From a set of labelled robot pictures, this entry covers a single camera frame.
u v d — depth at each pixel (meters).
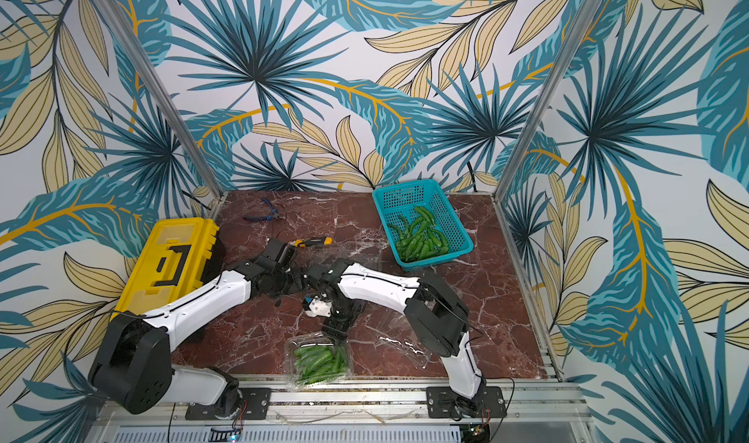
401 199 1.14
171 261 0.80
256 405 0.74
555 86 0.86
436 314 0.48
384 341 0.84
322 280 0.62
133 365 0.41
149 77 0.83
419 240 1.02
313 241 1.04
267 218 1.10
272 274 0.65
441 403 0.73
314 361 0.77
